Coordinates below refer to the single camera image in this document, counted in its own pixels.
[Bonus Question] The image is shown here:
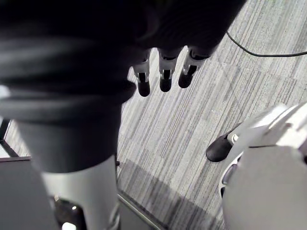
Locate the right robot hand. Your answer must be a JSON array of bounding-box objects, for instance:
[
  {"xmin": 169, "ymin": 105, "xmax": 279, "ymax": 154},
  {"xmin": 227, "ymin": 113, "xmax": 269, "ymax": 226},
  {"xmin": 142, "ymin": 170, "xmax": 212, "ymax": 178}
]
[{"xmin": 0, "ymin": 0, "xmax": 248, "ymax": 230}]

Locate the dark robot foot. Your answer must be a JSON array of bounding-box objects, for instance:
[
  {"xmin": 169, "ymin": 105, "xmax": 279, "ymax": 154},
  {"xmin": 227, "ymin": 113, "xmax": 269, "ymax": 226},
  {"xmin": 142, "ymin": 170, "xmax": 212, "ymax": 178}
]
[{"xmin": 206, "ymin": 122, "xmax": 243, "ymax": 162}]

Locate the silver robot leg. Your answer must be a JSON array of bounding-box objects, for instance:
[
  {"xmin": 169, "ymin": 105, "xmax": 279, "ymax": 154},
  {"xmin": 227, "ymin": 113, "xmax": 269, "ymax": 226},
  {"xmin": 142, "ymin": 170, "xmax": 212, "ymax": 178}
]
[{"xmin": 220, "ymin": 102, "xmax": 307, "ymax": 230}]

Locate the black metal frame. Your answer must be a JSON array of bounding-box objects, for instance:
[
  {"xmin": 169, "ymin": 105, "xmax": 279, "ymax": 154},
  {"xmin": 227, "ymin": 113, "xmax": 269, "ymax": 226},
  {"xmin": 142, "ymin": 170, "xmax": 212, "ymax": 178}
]
[{"xmin": 0, "ymin": 119, "xmax": 32, "ymax": 161}]

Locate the thin black cable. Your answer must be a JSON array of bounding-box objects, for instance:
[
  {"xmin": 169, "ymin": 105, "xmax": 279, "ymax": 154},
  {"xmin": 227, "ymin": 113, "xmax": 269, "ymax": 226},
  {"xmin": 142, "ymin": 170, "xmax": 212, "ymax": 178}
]
[{"xmin": 226, "ymin": 31, "xmax": 307, "ymax": 58}]

